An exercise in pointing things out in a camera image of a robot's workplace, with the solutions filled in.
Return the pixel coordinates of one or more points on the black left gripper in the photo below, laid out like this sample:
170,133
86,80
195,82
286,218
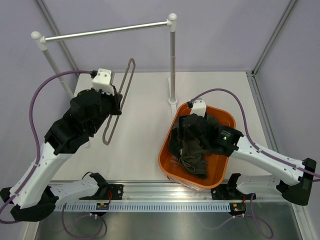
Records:
116,99

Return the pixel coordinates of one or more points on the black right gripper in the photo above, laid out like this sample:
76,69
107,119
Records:
181,128

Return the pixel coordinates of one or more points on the dark green shorts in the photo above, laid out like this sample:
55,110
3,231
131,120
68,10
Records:
190,154

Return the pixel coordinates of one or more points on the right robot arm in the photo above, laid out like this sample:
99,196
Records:
290,178

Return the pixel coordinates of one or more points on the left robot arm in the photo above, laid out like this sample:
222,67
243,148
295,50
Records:
81,122

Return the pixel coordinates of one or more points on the white rack base foot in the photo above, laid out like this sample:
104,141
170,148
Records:
171,101

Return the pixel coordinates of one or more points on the orange plastic tub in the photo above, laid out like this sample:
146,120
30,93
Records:
169,164

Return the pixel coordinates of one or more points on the silver clothes rack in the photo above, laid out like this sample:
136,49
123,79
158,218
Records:
170,22

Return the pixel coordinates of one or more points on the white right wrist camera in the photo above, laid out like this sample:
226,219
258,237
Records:
197,107

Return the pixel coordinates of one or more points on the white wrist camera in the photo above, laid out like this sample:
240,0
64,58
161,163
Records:
197,107
102,80

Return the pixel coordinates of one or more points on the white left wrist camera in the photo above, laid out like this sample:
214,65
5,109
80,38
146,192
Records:
102,80

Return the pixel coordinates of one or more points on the aluminium mounting rail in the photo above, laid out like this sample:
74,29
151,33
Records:
165,192

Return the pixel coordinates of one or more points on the white slotted cable duct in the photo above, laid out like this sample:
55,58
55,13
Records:
145,207

